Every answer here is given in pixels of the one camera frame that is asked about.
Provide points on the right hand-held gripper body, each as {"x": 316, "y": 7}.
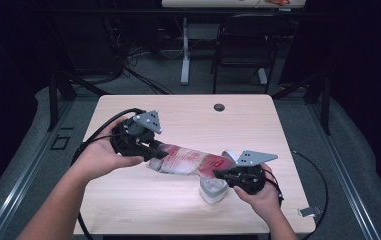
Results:
{"x": 249, "y": 180}

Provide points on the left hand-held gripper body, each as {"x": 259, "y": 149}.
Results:
{"x": 129, "y": 140}

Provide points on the white plastic container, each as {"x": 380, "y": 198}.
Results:
{"x": 213, "y": 196}

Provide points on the red and white plastic bag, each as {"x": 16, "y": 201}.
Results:
{"x": 184, "y": 160}

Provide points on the person's right hand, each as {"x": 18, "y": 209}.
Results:
{"x": 264, "y": 203}

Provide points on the person's left hand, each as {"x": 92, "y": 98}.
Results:
{"x": 99, "y": 156}

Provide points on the grey tape piece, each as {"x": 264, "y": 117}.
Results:
{"x": 309, "y": 211}

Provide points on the black metal stand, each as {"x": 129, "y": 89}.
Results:
{"x": 53, "y": 100}
{"x": 326, "y": 103}

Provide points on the wooden desk with white legs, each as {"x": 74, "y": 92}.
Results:
{"x": 185, "y": 60}

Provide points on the black folding chair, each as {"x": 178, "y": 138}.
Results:
{"x": 244, "y": 40}

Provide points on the black curtain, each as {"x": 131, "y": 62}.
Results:
{"x": 371, "y": 83}
{"x": 4, "y": 83}

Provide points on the orange object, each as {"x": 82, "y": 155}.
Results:
{"x": 278, "y": 2}

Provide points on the aluminium floor rail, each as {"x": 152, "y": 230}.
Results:
{"x": 354, "y": 203}
{"x": 8, "y": 196}

